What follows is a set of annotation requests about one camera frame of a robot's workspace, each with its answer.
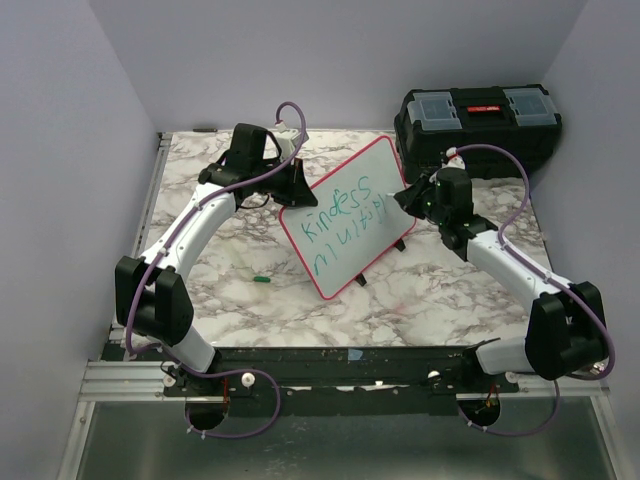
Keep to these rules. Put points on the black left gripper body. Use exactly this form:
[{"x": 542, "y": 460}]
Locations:
[{"x": 277, "y": 183}]

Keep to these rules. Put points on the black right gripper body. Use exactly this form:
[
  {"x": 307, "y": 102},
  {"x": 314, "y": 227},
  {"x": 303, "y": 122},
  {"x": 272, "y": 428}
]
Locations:
[{"x": 433, "y": 210}]

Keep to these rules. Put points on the pink framed whiteboard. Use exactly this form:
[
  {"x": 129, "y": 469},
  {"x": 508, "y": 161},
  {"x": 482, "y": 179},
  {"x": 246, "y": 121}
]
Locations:
[{"x": 354, "y": 223}]

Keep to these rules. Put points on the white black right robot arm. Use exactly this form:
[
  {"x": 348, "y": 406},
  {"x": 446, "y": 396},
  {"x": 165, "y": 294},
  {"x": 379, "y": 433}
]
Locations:
[{"x": 566, "y": 327}]

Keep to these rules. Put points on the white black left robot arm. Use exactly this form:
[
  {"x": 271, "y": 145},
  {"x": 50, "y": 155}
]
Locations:
[{"x": 151, "y": 295}]

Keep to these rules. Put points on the black plastic toolbox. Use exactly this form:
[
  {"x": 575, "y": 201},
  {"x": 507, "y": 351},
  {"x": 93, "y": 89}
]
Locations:
[{"x": 521, "y": 119}]

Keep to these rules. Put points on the blue tape piece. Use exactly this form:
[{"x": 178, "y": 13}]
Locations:
[{"x": 354, "y": 354}]

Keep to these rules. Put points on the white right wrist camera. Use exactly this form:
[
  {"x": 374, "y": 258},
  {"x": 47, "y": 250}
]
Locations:
[{"x": 454, "y": 159}]

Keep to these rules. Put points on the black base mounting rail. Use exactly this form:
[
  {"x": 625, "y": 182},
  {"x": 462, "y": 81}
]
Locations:
[{"x": 320, "y": 382}]

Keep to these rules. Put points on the aluminium frame extrusion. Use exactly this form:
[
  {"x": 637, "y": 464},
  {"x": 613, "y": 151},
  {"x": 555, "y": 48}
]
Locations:
[{"x": 120, "y": 380}]

